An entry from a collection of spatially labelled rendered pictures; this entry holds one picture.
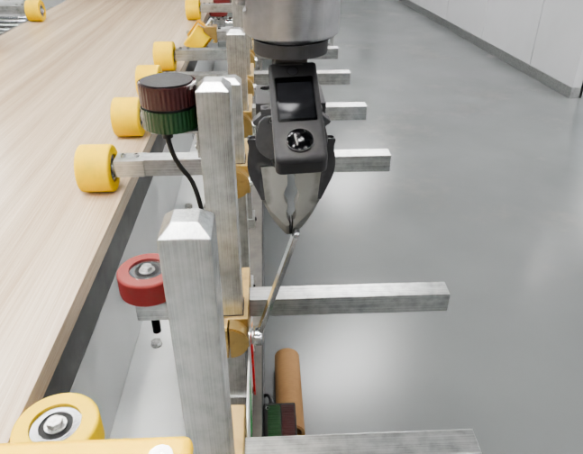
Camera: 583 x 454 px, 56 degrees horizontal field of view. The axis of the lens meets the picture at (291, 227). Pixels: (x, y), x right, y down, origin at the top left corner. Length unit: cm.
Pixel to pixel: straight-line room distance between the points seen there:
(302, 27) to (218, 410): 33
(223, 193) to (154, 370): 48
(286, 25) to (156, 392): 67
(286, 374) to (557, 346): 96
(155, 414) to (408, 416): 98
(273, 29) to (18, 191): 66
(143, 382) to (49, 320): 33
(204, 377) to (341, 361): 147
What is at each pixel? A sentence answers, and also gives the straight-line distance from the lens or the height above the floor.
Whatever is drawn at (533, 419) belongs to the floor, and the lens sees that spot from 187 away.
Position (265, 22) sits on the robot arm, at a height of 124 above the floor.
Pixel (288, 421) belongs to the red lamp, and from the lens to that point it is 82.
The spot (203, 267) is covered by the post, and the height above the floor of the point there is 112.
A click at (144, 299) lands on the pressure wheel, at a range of 74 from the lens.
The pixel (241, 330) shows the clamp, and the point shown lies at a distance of 71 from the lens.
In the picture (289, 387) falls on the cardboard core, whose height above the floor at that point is 8.
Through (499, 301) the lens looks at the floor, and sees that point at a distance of 227.
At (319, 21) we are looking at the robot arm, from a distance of 51.
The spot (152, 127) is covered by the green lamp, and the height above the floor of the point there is 113.
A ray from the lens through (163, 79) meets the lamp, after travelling 60.
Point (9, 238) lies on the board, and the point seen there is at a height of 90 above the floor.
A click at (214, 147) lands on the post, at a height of 110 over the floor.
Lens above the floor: 134
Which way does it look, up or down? 31 degrees down
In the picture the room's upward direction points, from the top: straight up
